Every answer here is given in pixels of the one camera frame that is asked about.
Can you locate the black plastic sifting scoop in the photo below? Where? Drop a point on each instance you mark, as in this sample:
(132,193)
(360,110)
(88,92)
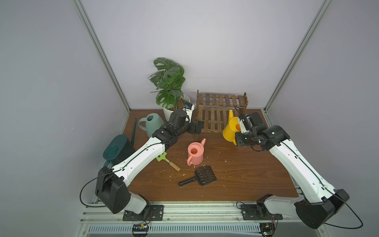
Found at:
(203,175)

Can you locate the dark green watering can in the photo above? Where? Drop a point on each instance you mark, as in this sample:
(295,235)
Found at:
(120,148)

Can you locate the brown wooden slatted shelf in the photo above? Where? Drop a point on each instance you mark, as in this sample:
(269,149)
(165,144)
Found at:
(213,109)

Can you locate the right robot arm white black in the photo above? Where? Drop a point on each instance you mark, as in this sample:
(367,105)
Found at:
(320,200)

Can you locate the left small circuit board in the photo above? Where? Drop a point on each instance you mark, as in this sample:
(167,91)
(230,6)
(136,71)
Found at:
(140,230)

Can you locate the green monstera plant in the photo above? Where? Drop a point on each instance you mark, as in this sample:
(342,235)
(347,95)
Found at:
(168,81)

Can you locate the green hand rake wooden handle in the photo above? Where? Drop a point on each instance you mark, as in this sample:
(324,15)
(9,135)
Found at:
(163,157)

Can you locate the aluminium mounting rail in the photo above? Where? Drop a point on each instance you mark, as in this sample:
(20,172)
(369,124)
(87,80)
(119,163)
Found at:
(190,218)

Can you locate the yellow watering can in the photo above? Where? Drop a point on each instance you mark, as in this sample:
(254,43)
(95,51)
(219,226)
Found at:
(231,128)

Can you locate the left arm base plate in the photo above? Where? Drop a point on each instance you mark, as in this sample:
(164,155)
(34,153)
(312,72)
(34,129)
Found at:
(152,212)

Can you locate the sage green watering can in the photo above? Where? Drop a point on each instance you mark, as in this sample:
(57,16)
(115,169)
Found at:
(151,123)

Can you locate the white ribbed plant pot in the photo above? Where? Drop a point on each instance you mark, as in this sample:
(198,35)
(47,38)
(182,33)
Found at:
(180,105)

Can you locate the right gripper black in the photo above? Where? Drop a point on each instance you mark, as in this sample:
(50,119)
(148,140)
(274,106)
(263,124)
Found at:
(241,139)

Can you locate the right aluminium corner profile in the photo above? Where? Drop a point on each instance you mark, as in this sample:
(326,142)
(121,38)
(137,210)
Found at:
(298,53)

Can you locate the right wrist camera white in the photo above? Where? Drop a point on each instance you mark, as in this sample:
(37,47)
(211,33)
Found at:
(244,123)

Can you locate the right small circuit board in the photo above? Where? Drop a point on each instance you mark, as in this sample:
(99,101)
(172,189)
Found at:
(267,229)

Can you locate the left aluminium corner profile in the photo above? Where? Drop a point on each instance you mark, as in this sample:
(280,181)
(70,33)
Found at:
(83,15)

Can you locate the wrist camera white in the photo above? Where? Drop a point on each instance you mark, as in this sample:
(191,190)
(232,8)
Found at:
(244,123)
(189,109)

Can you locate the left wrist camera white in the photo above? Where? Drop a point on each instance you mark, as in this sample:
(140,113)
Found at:
(189,109)

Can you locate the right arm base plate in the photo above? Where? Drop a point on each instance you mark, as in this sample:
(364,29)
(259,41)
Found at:
(251,211)

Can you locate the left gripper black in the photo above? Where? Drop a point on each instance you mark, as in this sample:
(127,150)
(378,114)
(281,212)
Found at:
(195,127)

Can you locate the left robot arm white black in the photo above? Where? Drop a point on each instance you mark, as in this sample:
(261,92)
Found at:
(112,183)

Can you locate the aluminium corner profile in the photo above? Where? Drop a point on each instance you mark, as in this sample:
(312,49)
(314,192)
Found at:
(298,53)
(83,15)

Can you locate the small circuit board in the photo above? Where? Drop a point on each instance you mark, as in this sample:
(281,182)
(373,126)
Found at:
(140,230)
(267,229)

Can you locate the pink watering can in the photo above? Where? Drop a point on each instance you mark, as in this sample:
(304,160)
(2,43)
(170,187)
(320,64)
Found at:
(195,153)

